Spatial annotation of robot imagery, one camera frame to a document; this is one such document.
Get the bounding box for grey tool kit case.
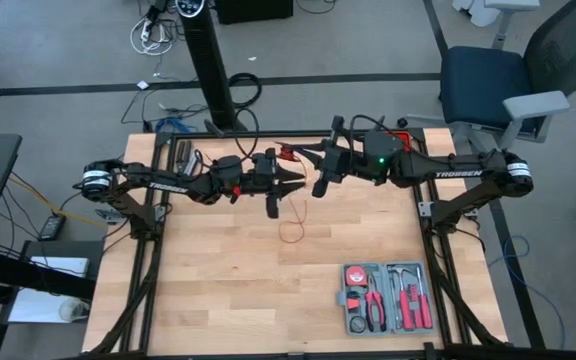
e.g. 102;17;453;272
336;260;437;336

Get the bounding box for black table frame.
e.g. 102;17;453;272
57;115;576;360

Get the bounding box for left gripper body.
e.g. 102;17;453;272
216;147;281;221

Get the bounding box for red-handled pliers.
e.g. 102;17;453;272
365;272;388;333

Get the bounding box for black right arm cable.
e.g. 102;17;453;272
350;113;412;151

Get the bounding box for thin red wire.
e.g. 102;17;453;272
277;154;310;245

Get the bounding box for red tape measure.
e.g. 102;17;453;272
345;265;368;287

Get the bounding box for white floor object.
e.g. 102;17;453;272
451;0;500;27

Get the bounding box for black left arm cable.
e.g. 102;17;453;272
232;107;261;161

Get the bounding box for red plastic bin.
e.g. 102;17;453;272
391;130;415;152

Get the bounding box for black wire spool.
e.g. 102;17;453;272
276;142;302;162

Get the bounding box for white power strip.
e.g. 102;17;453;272
129;14;177;57

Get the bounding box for black tower fan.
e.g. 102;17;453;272
175;0;249;134

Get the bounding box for clear plastic cup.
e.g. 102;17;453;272
58;298;91;323

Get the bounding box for black coiled floor cable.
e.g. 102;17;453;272
227;72;263;110

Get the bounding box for black floor box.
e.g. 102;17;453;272
215;0;295;26

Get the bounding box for black wire stripper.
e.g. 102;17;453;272
175;139;193;176

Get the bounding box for blue coiled floor cable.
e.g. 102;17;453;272
155;115;199;135

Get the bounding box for blue grey office chair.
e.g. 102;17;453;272
398;0;576;151

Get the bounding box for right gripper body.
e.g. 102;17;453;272
310;115;405;199

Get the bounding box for black power adapter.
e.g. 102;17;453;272
37;213;68;242

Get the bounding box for red-handled claw hammer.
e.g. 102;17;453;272
387;267;415;331

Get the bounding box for red-handled screwdriver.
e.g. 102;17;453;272
415;266;433;330

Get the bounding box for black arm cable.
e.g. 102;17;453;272
350;113;412;151
232;107;261;161

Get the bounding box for silver black pliers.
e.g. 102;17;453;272
186;147;204;177

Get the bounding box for thin blue floor cable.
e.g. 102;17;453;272
487;234;568;350

